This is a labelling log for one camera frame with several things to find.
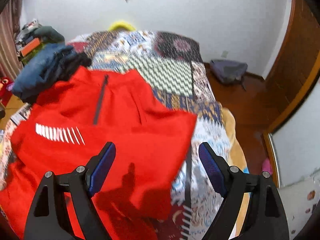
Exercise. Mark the green patterned storage box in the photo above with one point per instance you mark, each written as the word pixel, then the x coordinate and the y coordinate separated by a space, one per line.
pixel 32 53

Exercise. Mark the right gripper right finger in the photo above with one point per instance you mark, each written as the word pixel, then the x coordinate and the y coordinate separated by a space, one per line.
pixel 265 217

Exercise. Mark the brown wooden wardrobe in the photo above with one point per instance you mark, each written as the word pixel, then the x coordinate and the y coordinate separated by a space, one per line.
pixel 294 71

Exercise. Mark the white appliance with stickers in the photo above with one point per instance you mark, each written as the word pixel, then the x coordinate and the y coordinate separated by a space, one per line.
pixel 300 200

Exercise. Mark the red plush toy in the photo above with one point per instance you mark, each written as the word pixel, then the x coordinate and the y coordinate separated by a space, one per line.
pixel 5 93

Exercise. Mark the striped brown curtain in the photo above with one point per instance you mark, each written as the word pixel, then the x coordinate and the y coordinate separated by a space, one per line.
pixel 10 27

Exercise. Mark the folded blue jeans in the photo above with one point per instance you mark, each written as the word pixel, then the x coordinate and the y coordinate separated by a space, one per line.
pixel 42 71

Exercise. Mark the patchwork patterned bedspread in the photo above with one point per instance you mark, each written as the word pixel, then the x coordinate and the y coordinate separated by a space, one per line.
pixel 172 65

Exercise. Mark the grey backpack on floor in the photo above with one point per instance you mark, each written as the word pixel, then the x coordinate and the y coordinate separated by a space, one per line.
pixel 229 72

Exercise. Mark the pink slipper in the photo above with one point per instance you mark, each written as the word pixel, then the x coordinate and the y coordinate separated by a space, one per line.
pixel 266 166

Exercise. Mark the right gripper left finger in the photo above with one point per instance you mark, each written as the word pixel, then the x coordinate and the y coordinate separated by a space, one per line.
pixel 48 215

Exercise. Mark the red zip jacket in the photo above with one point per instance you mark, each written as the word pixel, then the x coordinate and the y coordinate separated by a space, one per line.
pixel 71 121

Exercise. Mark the orange flat box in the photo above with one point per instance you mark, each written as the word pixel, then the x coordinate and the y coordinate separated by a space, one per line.
pixel 30 46

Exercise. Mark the white wall socket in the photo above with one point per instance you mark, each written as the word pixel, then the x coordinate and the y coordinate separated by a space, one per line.
pixel 224 54

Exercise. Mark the folded black garment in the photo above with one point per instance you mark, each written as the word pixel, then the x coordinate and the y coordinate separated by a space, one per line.
pixel 69 64

